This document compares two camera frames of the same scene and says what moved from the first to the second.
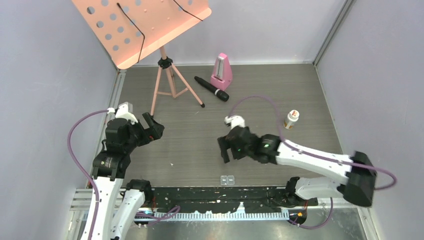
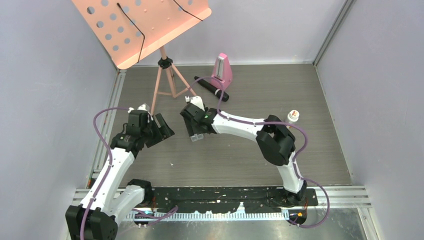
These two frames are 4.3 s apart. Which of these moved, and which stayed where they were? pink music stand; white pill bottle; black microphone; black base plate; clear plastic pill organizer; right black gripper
Moved: right black gripper; clear plastic pill organizer
Stayed: white pill bottle; black base plate; pink music stand; black microphone
